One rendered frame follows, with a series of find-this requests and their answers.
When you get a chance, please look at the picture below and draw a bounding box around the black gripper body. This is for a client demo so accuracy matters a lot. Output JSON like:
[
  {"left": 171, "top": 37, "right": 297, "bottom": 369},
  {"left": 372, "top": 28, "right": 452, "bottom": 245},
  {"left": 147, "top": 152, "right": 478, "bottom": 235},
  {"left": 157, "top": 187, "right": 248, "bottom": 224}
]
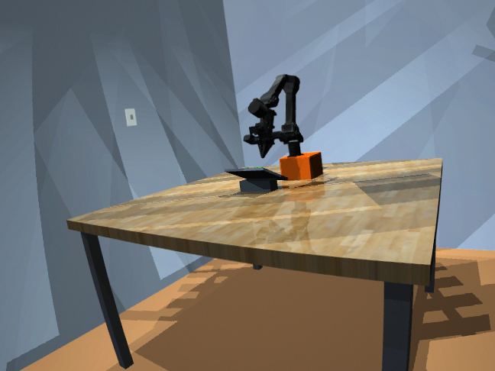
[{"left": 243, "top": 120, "right": 287, "bottom": 144}]

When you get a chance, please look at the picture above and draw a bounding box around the grey switch panel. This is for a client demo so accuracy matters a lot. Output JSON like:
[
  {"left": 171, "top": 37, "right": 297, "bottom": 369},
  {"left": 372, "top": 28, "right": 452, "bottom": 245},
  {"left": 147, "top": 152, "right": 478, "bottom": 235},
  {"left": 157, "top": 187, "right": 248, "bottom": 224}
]
[{"left": 225, "top": 166, "right": 288, "bottom": 192}]

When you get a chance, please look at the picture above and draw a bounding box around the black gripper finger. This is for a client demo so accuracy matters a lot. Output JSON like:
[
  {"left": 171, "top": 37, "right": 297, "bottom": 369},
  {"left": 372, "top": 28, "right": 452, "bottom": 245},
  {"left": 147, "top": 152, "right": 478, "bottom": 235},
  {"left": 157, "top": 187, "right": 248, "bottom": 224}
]
[
  {"left": 254, "top": 140, "right": 263, "bottom": 158},
  {"left": 262, "top": 139, "right": 275, "bottom": 158}
]

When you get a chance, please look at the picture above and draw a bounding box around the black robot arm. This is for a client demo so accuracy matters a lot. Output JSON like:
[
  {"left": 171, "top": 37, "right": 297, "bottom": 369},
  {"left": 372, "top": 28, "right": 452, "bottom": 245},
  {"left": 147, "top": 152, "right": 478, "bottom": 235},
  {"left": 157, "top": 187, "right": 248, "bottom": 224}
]
[{"left": 248, "top": 74, "right": 303, "bottom": 157}]

